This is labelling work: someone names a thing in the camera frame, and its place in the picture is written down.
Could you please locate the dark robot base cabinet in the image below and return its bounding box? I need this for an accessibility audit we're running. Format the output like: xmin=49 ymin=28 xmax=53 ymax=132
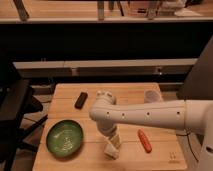
xmin=176 ymin=44 xmax=213 ymax=101

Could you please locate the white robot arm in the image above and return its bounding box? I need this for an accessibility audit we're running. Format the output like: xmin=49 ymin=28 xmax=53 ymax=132
xmin=89 ymin=91 xmax=213 ymax=171

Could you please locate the green ceramic bowl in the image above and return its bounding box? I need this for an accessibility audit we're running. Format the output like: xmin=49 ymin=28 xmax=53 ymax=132
xmin=46 ymin=120 xmax=84 ymax=158

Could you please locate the white sponge block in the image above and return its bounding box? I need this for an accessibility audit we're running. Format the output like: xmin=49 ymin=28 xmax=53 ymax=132
xmin=104 ymin=143 xmax=119 ymax=159

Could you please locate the orange carrot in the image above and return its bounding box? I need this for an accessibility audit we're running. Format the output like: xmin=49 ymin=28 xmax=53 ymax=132
xmin=138 ymin=130 xmax=152 ymax=153

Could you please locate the black rectangular block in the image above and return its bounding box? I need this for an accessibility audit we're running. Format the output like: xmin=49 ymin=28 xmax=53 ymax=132
xmin=74 ymin=92 xmax=88 ymax=109

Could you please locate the white plastic cup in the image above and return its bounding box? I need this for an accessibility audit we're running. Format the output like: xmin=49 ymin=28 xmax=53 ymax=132
xmin=144 ymin=90 xmax=161 ymax=103

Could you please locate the black chair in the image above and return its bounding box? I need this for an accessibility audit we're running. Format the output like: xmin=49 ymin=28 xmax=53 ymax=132
xmin=0 ymin=60 xmax=47 ymax=171

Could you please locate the black cable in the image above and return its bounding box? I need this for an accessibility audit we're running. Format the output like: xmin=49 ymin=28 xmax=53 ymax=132
xmin=175 ymin=129 xmax=190 ymax=137

